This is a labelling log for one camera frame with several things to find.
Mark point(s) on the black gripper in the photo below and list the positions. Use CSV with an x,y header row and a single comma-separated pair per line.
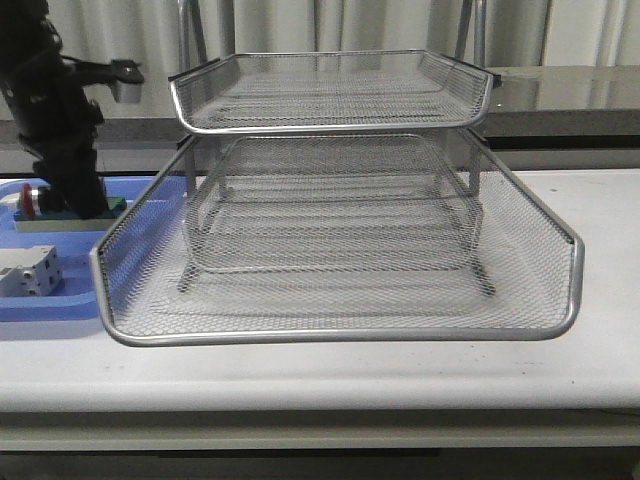
x,y
56,122

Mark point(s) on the red emergency stop button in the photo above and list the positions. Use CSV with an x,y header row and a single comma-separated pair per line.
x,y
35,202

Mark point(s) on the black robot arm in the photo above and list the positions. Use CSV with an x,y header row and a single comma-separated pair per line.
x,y
25,24

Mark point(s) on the blue plastic tray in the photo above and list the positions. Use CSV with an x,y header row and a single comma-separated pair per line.
x,y
74,297

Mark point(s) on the grey stone counter ledge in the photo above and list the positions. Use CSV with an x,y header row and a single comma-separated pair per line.
x,y
568,106

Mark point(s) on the green and beige switch block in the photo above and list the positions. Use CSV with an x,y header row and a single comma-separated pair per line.
x,y
67,220

